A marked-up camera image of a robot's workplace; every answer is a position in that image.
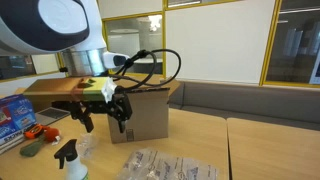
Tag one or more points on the white printed carton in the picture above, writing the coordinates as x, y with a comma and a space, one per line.
10, 138

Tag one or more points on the white table behind glass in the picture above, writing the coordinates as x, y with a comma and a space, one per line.
158, 61

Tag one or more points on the small clear plastic bag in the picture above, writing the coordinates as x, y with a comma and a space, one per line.
87, 146

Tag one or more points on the brown cardboard shipping box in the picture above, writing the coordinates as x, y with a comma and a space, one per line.
146, 113

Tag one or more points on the grey laptop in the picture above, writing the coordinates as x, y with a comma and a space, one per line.
50, 115

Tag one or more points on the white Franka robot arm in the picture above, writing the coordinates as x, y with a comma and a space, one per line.
20, 23

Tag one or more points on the orange black tape measure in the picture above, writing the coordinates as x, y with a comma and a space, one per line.
33, 130

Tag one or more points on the plain brown carton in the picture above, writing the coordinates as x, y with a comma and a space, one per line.
40, 105

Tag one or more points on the clear printed air pillow strip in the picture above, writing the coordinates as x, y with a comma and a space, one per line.
160, 166

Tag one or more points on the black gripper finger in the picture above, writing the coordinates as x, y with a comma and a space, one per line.
86, 120
122, 123

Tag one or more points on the blue printed carton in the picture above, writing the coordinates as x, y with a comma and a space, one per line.
16, 113

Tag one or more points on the red and green plush toy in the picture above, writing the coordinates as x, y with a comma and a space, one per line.
51, 133

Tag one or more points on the grey bench sofa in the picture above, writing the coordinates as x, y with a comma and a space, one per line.
250, 103

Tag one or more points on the white spray bottle black trigger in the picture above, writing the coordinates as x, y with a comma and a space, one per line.
75, 168

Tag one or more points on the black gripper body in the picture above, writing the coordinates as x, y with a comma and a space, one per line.
100, 106

